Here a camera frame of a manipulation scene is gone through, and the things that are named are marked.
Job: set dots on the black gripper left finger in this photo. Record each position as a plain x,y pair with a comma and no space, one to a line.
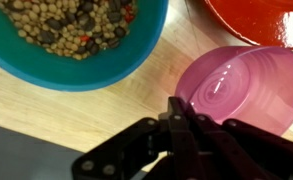
182,140

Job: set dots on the purple plastic bowl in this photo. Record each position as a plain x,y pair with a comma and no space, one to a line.
252,83

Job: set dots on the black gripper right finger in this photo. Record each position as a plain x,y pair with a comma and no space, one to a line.
246,150

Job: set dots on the teal bowl with beans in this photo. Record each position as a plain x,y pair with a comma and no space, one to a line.
69,71

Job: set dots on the red plate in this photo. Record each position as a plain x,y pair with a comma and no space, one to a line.
262,23

